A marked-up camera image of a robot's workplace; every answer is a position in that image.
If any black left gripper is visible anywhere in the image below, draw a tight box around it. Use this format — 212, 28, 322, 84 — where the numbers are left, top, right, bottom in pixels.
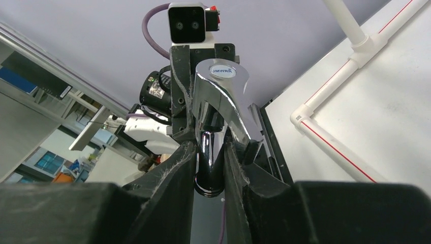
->
170, 43, 264, 147

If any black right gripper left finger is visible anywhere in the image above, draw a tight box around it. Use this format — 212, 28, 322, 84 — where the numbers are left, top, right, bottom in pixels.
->
1, 141, 197, 243

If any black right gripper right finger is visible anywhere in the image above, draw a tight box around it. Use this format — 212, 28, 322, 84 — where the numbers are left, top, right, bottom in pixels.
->
225, 139, 430, 243

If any chrome metal faucet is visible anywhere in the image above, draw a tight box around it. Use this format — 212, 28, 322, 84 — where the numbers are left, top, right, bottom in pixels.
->
192, 58, 261, 198

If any white pvc pipe frame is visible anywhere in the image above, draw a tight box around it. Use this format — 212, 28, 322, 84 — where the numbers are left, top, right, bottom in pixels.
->
297, 3, 430, 189

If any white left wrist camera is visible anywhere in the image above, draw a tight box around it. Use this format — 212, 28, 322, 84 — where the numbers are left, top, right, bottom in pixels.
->
168, 2, 220, 44

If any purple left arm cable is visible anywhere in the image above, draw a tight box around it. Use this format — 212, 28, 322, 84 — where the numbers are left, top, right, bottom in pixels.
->
141, 3, 172, 60

